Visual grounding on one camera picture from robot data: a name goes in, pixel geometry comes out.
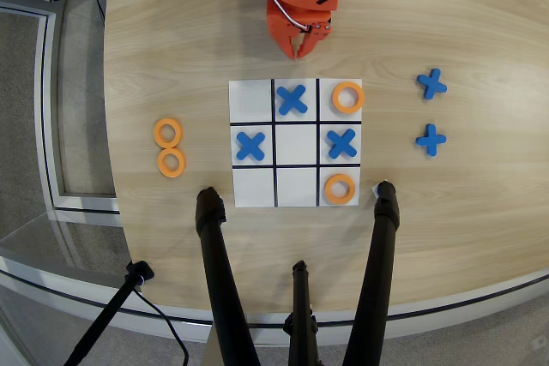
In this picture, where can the white tic-tac-toe board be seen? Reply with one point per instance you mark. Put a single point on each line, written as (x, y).
(296, 145)

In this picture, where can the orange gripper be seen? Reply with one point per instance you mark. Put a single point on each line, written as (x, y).
(284, 26)

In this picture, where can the blue foam cross piece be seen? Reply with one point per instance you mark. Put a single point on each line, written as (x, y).
(292, 99)
(432, 84)
(431, 139)
(251, 145)
(342, 143)

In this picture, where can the thin black stand pole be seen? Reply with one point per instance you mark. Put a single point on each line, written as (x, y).
(107, 319)

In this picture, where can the small white paper tag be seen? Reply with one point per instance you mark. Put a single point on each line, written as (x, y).
(374, 190)

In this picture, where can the white metal floor frame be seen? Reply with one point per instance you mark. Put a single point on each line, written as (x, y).
(45, 126)

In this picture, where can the black tripod leg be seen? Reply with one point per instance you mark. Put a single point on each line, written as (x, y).
(377, 276)
(301, 297)
(218, 276)

